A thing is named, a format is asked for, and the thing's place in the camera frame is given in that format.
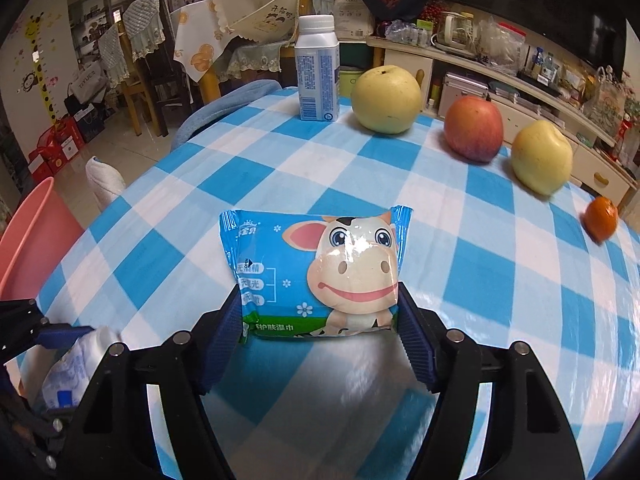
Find small orange tangerine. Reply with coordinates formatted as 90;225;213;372
582;196;618;244

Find yellow pear left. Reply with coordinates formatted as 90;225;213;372
350;65;422;134

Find white electric kettle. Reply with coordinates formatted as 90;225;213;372
434;11;475;54

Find blue cow wet wipes pack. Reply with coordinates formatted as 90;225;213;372
219;205;412;338

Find wooden dining chair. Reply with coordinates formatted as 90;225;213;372
198;0;335;103

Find pink plastic trash bucket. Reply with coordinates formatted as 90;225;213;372
1;177;84;300

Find blue white checkered tablecloth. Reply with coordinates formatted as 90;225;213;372
37;90;639;479

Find crushed clear plastic bottle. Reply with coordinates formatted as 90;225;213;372
41;326;122;408

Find yellow pear right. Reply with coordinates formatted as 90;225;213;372
511;119;573;197

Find yellow pear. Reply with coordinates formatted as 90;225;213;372
350;65;422;134
511;119;573;197

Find red apple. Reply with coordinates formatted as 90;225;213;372
444;96;504;164

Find white blue drink bottle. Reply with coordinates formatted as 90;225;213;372
294;14;340;122

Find cream tv cabinet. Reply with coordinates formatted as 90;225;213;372
367;37;639;208

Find black flat screen television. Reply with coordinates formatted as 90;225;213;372
436;0;627;82

